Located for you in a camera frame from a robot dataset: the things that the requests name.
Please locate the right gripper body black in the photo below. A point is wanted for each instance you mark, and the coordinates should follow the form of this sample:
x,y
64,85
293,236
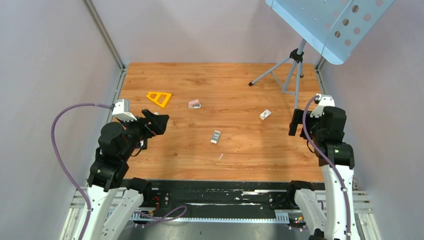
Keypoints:
x,y
311,122

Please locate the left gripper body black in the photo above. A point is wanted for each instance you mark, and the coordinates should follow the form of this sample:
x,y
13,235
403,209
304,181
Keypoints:
x,y
137,129

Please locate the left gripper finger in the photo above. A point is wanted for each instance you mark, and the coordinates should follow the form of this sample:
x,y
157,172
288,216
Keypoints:
x,y
159,123
151,117

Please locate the pink stapler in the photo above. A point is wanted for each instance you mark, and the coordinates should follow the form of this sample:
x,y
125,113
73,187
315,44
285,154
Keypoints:
x,y
194,104

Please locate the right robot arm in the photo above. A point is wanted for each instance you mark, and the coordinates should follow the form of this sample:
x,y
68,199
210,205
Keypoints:
x,y
335,220

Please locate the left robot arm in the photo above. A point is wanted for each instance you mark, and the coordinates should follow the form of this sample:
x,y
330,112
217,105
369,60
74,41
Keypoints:
x,y
117,142

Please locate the yellow plastic triangle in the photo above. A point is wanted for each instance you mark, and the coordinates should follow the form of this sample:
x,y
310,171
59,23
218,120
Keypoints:
x,y
159,98

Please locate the small white staple box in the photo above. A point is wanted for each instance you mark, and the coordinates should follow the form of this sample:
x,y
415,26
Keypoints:
x,y
265,114

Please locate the light blue music stand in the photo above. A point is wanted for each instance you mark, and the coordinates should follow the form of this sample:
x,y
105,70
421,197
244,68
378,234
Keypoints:
x,y
332,27

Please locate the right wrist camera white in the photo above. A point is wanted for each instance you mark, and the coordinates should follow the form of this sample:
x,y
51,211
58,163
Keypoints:
x,y
321,101

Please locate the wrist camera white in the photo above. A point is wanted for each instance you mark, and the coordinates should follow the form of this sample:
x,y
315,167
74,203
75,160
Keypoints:
x,y
321,101
121,110

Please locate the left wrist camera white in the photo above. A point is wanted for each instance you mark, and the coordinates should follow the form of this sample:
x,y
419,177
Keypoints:
x,y
121,110

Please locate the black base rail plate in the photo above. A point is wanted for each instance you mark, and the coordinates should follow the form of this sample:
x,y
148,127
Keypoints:
x,y
221,199

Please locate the aluminium frame post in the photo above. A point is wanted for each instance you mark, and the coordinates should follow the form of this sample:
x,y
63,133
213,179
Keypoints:
x,y
92,11

